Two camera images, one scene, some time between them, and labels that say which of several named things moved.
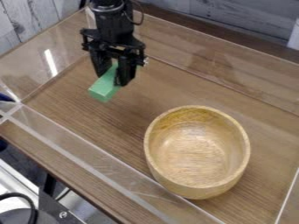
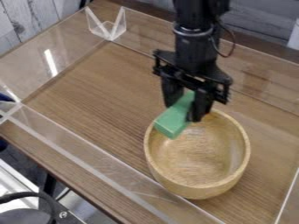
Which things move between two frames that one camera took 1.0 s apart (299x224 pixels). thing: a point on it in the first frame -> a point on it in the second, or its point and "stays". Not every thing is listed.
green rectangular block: [105, 88] -> [173, 123]
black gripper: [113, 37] -> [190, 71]
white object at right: [294, 41] stays
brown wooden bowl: [197, 149] stays
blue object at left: [5, 97] stays
